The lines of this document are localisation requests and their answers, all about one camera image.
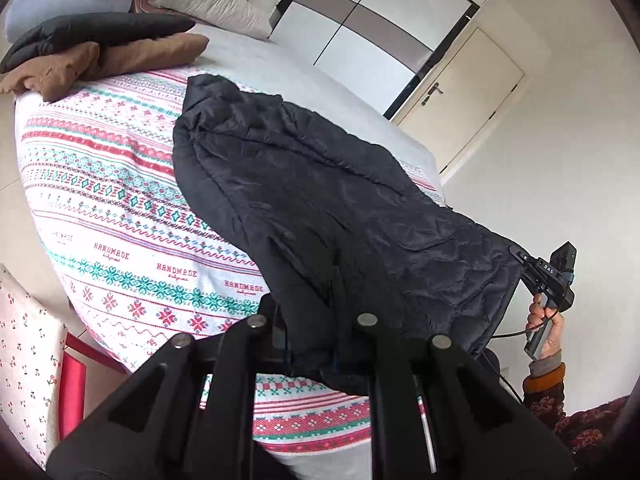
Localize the folded brown garment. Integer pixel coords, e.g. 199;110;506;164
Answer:
0;34;210;103

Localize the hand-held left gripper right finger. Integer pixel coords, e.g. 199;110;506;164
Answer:
350;312;576;480

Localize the cream pillow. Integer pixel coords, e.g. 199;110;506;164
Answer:
150;0;273;41

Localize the bed with grey sheet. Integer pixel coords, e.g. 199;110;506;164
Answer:
12;22;443;480

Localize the white cherry print cloth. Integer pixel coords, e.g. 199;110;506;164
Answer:
0;262;68;468

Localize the person's right hand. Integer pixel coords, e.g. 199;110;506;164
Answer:
525;292;566;362

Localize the folded blue-grey quilt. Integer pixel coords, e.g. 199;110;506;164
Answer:
5;0;133;43

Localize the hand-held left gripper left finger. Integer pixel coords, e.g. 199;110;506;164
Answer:
47;292;291;480

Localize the black puffer jacket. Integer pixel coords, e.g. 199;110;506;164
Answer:
172;74;526;395

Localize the white grey wardrobe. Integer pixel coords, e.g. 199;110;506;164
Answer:
267;0;498;121

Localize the black cable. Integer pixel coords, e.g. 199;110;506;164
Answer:
480;322;538;406

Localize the cream door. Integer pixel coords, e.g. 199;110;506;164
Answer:
390;27;526;178

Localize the person's right forearm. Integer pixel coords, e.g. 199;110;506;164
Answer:
522;350;568;428

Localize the folded black garment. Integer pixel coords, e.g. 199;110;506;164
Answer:
0;12;196;75

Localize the red green patterned blanket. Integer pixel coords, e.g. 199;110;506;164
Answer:
15;67;446;443

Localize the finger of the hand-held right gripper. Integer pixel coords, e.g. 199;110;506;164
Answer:
509;245;541;293

